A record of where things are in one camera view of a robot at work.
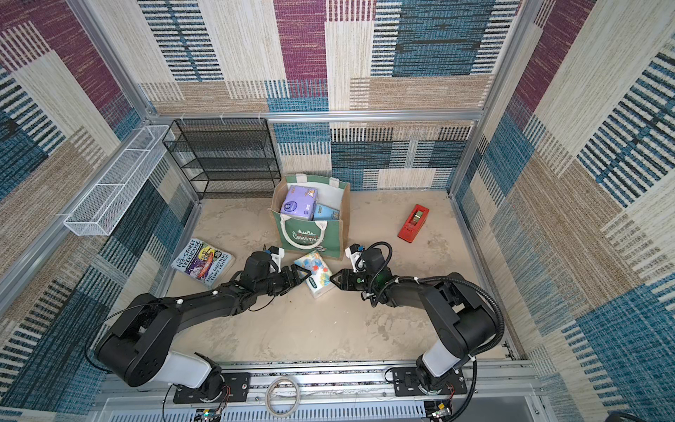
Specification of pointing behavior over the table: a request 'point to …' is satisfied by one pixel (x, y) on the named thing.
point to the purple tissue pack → (300, 202)
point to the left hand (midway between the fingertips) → (308, 276)
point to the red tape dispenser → (413, 223)
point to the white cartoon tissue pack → (320, 280)
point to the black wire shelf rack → (225, 158)
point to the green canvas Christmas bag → (300, 236)
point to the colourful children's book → (203, 262)
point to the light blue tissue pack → (324, 214)
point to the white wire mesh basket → (97, 214)
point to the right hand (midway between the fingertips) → (338, 281)
